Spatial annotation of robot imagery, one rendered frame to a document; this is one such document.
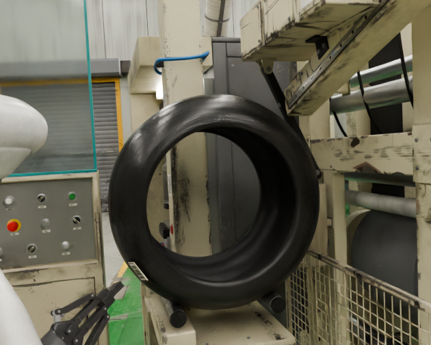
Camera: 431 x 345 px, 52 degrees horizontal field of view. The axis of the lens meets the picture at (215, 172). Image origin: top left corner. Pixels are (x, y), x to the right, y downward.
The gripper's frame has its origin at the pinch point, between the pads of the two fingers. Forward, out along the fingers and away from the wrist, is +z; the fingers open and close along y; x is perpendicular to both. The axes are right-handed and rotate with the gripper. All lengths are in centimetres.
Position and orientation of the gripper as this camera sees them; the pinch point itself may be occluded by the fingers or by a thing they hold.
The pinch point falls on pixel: (109, 294)
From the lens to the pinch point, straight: 109.9
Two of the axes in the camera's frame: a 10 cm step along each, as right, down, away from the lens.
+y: 5.3, 8.3, 1.6
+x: 7.3, -3.4, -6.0
